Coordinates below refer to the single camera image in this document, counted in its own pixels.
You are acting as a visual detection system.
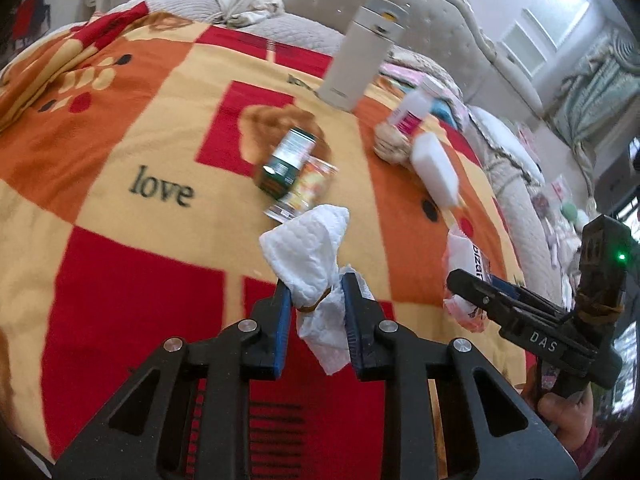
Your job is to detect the orange red yellow blanket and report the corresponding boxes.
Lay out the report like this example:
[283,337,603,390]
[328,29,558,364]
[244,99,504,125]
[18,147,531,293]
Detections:
[1,4,523,460]

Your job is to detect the folded pink blue blankets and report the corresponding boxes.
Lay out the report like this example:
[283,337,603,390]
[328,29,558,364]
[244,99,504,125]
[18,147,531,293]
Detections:
[380,63,470,134]

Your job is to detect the white bottle pink label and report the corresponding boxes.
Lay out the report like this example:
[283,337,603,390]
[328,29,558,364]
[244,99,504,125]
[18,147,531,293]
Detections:
[386,79,440,136]

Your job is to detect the white foam block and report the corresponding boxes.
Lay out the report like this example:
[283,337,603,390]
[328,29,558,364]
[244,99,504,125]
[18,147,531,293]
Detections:
[410,132,459,209]

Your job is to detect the white tissue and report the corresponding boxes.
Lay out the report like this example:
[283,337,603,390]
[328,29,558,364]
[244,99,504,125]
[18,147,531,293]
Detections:
[259,204,354,376]

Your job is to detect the beige tufted sofa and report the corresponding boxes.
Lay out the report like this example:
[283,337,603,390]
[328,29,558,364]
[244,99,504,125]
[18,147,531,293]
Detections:
[81,0,572,306]

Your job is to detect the orange clear snack wrapper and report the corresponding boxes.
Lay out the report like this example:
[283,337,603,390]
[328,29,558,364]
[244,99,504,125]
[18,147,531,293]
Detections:
[264,156,338,223]

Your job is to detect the white thermos bottle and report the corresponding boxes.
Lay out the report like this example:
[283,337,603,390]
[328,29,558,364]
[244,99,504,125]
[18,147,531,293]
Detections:
[317,0,409,112]

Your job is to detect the crumpled beige paper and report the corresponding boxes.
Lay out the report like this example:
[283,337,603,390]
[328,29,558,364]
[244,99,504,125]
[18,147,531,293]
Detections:
[373,122,412,166]

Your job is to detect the pink pastry snack packet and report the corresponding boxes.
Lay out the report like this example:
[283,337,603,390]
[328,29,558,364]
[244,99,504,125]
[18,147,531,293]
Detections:
[442,226,491,333]

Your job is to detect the right hand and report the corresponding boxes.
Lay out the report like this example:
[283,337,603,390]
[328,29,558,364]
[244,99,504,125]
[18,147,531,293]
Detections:
[521,366,593,452]

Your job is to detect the white frilled pillow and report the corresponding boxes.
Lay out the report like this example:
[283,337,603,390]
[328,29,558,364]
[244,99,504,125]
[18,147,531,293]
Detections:
[469,106,546,185]

